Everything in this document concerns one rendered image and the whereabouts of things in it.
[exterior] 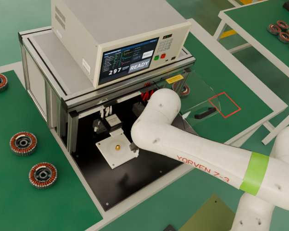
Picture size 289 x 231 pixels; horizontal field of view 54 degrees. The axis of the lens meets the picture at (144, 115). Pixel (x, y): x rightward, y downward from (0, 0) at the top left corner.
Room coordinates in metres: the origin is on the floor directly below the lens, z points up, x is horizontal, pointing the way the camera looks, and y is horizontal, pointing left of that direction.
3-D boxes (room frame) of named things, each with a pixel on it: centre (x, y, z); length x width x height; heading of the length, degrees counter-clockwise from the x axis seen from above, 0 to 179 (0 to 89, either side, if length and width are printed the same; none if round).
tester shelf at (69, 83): (1.00, 0.25, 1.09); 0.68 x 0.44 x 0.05; 143
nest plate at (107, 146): (0.71, 0.06, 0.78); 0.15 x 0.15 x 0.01; 53
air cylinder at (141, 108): (0.99, 0.03, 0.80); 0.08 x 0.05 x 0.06; 143
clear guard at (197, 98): (0.98, -0.13, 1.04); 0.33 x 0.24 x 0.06; 53
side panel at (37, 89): (0.79, 0.51, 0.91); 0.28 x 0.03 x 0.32; 53
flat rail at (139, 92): (0.87, 0.07, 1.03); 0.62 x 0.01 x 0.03; 143
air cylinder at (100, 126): (0.80, 0.18, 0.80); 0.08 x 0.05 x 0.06; 143
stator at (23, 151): (0.57, 0.46, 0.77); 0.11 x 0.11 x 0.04
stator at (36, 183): (0.46, 0.31, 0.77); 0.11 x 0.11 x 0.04
